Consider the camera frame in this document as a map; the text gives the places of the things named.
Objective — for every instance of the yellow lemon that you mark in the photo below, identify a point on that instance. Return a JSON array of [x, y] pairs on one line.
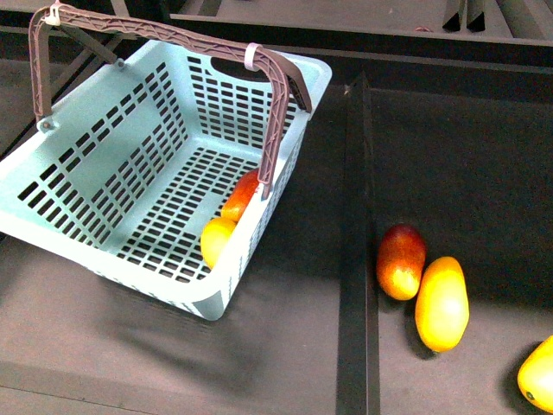
[[214, 239]]

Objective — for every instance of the brown basket handle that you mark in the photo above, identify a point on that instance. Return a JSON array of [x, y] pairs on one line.
[[285, 78]]

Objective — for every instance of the light blue plastic basket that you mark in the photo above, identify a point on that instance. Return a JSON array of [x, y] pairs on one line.
[[140, 158]]

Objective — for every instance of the red yellow mango on shelf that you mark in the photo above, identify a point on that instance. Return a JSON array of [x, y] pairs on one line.
[[400, 261]]

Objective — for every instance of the yellow mango at edge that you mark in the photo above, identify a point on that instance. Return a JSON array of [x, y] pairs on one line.
[[535, 376]]

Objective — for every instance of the white zip tie right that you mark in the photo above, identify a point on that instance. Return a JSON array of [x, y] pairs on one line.
[[250, 56]]

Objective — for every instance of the white zip tie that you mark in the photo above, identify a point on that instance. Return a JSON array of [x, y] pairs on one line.
[[250, 56], [52, 18]]

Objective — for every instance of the black shelf divider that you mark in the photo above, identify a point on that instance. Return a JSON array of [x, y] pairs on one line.
[[358, 382]]

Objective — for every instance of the white zip tie left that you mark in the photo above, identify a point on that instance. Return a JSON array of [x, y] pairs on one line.
[[52, 18]]

